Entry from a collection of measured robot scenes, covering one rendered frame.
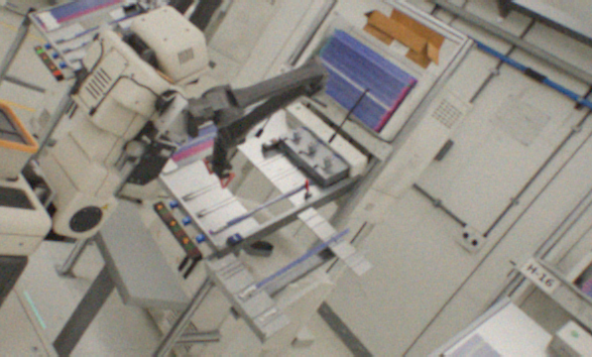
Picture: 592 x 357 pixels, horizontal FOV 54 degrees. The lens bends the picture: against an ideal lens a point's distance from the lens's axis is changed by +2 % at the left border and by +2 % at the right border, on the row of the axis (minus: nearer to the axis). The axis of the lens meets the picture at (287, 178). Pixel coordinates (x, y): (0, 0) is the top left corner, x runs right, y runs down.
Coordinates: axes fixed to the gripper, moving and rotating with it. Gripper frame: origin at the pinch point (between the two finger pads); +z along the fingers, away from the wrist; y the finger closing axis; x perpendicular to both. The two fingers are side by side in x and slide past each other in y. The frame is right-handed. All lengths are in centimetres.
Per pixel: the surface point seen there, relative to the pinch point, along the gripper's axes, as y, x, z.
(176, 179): 23.7, 5.2, 15.6
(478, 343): -102, -39, 7
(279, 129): 27, -50, 7
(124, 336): 9, 36, 85
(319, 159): -5.3, -47.7, 1.2
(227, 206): -2.0, -4.7, 14.2
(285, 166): 4.8, -37.7, 8.8
